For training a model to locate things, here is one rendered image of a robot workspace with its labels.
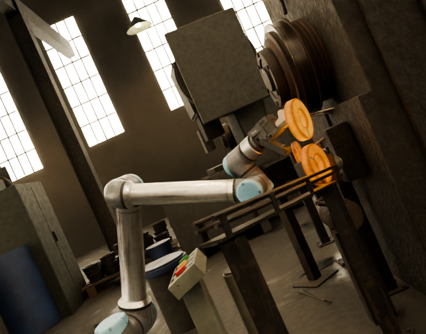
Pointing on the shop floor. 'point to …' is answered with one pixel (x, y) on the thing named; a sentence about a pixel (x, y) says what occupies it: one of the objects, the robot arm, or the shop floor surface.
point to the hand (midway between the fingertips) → (296, 114)
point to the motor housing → (348, 256)
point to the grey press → (222, 81)
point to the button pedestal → (197, 295)
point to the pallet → (99, 273)
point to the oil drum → (22, 293)
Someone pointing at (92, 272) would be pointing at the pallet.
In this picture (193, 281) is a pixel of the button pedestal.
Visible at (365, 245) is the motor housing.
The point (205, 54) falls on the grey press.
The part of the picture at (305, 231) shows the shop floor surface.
